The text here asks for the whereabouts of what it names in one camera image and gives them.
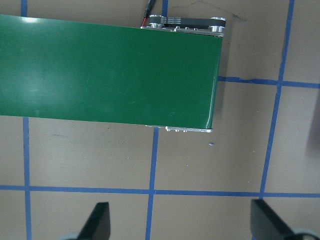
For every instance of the green conveyor belt unit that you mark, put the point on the green conveyor belt unit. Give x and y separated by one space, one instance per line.
100 75

